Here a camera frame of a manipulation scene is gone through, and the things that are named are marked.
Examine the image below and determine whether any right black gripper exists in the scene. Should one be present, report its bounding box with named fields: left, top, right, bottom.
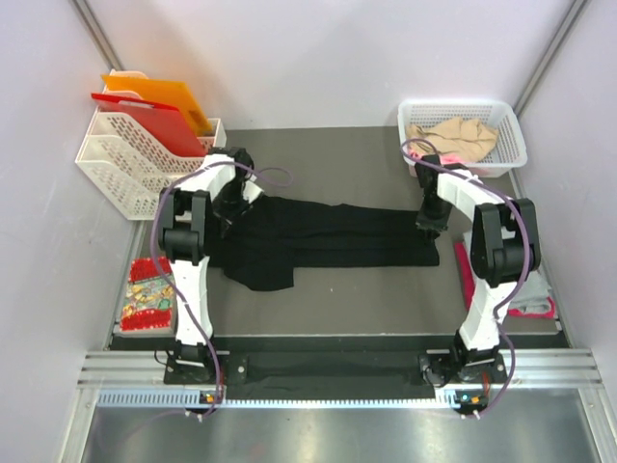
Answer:
left=417, top=196, right=454, bottom=240

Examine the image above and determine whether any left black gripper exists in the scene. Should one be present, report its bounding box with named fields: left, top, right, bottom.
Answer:
left=210, top=177, right=251, bottom=235

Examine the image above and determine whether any black t-shirt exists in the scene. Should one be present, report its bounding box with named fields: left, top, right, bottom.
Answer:
left=209, top=196, right=440, bottom=292

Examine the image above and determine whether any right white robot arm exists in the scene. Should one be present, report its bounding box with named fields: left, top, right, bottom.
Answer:
left=415, top=154, right=541, bottom=386

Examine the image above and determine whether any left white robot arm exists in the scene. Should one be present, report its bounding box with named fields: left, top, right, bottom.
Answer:
left=149, top=147, right=263, bottom=386

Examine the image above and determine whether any folded magenta t-shirt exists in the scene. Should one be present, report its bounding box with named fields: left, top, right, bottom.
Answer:
left=454, top=241, right=556, bottom=319

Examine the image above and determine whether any pink t-shirt in basket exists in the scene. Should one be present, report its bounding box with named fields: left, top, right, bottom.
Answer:
left=408, top=150, right=464, bottom=167

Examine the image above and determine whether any beige t-shirt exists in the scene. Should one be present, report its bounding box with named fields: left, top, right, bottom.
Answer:
left=405, top=117, right=498, bottom=163

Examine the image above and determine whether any white plastic laundry basket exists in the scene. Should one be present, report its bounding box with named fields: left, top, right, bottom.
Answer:
left=397, top=98, right=527, bottom=177

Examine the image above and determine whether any red folder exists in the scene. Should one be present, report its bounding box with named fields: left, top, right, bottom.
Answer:
left=91, top=93, right=207, bottom=158

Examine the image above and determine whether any white perforated file organizer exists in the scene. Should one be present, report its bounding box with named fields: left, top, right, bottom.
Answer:
left=75, top=84, right=227, bottom=221

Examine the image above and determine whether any orange folder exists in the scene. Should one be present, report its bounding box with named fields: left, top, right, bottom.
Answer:
left=101, top=72, right=213, bottom=137

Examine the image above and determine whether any red children's book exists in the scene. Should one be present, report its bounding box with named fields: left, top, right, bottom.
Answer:
left=118, top=258, right=177, bottom=337

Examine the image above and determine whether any folded grey t-shirt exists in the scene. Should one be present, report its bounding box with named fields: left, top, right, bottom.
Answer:
left=509, top=271, right=550, bottom=315

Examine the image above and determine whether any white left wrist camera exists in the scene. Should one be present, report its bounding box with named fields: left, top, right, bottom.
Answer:
left=242, top=179, right=264, bottom=204

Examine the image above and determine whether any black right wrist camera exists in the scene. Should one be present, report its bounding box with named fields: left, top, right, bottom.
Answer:
left=414, top=154, right=442, bottom=191

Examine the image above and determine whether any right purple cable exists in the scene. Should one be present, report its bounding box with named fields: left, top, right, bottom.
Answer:
left=400, top=138, right=532, bottom=419

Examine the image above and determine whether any purple cable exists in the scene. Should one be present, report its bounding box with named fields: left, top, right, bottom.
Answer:
left=149, top=166, right=293, bottom=420
left=400, top=138, right=532, bottom=419

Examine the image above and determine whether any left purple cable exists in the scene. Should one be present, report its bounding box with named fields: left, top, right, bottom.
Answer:
left=149, top=166, right=293, bottom=420

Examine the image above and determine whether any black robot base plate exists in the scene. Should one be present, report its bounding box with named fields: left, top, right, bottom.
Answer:
left=164, top=335, right=506, bottom=401

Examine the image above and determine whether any aluminium frame rail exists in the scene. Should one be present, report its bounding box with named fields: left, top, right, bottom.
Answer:
left=77, top=349, right=603, bottom=389

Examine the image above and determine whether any white slotted cable duct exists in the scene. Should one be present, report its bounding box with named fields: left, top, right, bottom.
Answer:
left=96, top=389, right=480, bottom=410

